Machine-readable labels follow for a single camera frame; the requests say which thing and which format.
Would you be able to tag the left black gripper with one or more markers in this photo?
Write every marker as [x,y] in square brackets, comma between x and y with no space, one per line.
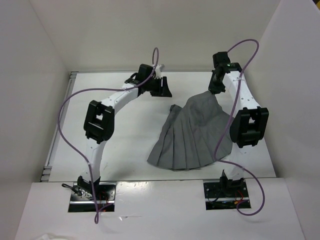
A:
[161,91]

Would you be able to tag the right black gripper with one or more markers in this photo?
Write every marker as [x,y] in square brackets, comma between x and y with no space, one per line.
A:
[214,89]

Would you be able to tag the grey pleated skirt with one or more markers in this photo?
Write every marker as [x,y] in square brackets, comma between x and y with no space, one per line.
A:
[189,138]

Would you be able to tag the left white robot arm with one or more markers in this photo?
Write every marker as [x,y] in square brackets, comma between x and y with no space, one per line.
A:
[99,124]

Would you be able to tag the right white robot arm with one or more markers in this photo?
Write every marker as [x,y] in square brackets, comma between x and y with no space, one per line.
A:
[249,119]

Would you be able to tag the white cloth at bottom edge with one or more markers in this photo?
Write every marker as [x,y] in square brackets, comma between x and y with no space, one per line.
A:
[50,236]

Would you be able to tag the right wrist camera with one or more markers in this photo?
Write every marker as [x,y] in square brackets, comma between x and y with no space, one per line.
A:
[220,58]

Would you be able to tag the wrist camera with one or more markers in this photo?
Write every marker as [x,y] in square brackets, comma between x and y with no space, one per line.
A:
[220,58]
[144,72]

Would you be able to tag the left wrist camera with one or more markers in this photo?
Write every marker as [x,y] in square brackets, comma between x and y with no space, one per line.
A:
[144,72]

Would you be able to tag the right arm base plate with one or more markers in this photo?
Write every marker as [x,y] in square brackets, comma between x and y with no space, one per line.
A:
[219,195]

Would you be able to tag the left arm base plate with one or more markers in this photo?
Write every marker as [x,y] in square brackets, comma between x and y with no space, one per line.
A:
[83,202]

